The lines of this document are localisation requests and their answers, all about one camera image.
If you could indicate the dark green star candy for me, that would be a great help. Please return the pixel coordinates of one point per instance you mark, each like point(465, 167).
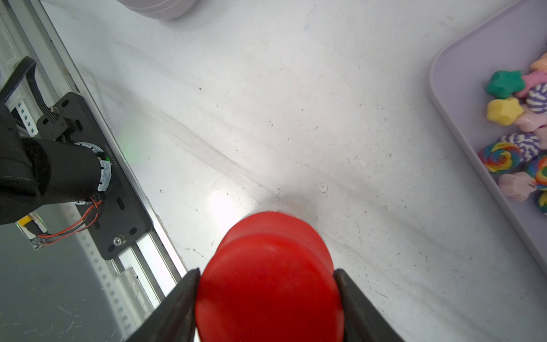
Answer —
point(503, 84)

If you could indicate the yellow star candy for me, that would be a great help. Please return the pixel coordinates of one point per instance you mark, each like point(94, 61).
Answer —
point(504, 111)

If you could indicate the lilac bowl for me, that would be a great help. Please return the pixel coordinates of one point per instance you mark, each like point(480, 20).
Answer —
point(159, 9)

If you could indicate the aluminium mounting rail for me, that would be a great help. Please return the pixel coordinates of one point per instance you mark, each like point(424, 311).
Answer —
point(80, 256)

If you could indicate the red lid candy jar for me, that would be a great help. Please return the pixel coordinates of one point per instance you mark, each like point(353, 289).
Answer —
point(270, 279)

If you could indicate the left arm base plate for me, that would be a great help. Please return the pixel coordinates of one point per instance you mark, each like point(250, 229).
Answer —
point(122, 217)

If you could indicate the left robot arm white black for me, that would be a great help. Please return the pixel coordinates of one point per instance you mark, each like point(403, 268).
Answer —
point(50, 169)

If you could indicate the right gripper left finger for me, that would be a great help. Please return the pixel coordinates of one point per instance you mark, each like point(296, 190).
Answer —
point(174, 319)

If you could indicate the lilac plastic tray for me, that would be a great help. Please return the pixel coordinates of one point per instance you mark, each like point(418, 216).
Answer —
point(509, 40)

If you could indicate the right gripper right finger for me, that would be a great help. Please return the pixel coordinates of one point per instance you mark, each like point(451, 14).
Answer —
point(362, 321)

